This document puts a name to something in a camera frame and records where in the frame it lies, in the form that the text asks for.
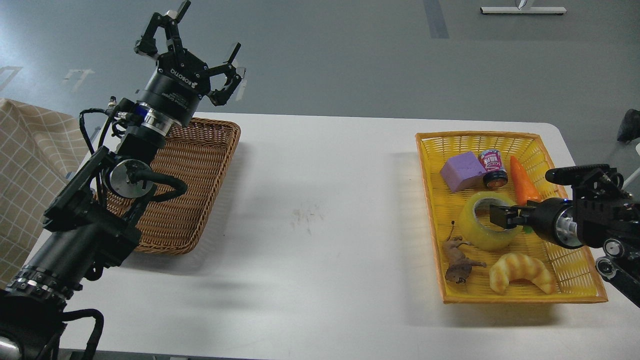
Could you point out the brown wicker basket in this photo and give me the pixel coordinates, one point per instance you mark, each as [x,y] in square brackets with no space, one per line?
[199,154]

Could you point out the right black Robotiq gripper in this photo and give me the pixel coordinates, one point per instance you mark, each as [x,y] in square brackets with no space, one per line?
[551,219]

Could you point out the black object at right edge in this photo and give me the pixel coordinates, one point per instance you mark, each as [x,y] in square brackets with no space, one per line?
[629,129]

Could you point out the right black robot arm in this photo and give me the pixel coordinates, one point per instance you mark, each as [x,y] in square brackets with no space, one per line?
[600,215]

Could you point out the yellow tape roll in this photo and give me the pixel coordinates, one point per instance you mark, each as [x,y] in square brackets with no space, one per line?
[472,229]

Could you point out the purple foam block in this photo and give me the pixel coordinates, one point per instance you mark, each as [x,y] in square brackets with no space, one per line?
[462,171]

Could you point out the orange toy carrot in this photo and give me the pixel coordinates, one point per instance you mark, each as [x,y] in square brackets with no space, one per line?
[524,187]

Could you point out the brown toy animal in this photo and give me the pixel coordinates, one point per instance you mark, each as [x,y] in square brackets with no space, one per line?
[459,265]

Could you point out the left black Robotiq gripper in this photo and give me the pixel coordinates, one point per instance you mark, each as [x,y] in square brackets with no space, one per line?
[175,82]

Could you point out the toy croissant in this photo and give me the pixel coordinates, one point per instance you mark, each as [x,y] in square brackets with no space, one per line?
[518,266]

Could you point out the beige checked cloth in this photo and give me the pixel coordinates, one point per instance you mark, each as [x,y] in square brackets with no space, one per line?
[39,148]

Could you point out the yellow plastic basket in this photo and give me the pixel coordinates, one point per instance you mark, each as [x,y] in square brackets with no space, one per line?
[573,269]

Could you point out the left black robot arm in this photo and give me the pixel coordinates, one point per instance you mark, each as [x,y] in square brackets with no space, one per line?
[93,221]

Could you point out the small pink can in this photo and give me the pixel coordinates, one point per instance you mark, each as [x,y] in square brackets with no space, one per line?
[495,175]

